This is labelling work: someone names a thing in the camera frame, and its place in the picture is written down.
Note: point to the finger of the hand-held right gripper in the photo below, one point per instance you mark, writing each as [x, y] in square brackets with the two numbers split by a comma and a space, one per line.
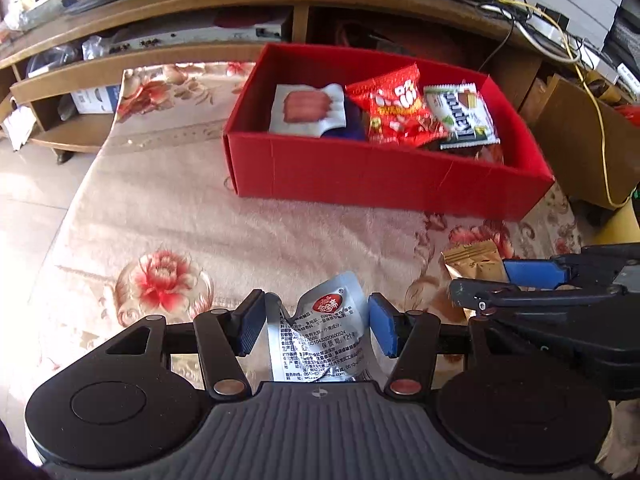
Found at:
[537, 274]
[495, 297]

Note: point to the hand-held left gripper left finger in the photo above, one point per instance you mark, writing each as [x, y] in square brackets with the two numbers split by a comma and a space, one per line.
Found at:
[250, 327]

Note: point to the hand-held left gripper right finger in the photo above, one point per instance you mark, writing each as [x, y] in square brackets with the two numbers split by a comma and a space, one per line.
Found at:
[382, 325]

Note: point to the gold snack packet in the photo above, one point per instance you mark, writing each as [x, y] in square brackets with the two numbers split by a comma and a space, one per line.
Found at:
[472, 260]

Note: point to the silver foil snack packet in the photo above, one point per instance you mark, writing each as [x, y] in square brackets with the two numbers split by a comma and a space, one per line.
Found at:
[320, 332]

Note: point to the red cardboard box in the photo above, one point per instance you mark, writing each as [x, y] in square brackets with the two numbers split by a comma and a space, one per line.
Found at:
[380, 180]

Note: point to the green and white snack packet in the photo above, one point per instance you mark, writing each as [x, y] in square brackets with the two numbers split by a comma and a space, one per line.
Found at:
[465, 112]

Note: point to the blue snack packet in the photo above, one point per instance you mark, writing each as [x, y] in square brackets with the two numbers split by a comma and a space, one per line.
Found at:
[352, 122]

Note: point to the red candy packet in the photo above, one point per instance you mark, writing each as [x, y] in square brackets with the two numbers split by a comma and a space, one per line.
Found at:
[397, 110]

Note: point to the clear sausage packet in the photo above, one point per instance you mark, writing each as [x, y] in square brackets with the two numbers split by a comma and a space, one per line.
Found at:
[307, 107]

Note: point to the yellow trash bin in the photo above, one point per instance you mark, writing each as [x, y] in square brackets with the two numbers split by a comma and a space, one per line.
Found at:
[620, 225]

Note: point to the brown cardboard box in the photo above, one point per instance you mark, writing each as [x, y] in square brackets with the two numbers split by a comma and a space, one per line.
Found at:
[565, 130]

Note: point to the floral tablecloth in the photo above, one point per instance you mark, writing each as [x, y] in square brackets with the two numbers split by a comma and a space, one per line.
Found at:
[160, 200]

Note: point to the red plastic bag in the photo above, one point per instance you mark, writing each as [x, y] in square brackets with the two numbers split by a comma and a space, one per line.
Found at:
[632, 115]

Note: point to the white and blue box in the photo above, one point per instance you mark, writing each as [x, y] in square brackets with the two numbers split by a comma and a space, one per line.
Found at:
[95, 100]

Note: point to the silver media player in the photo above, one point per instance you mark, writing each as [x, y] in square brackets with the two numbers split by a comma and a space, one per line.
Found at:
[200, 35]

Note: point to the clear plastic bag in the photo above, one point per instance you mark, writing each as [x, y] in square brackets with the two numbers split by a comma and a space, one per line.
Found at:
[50, 57]

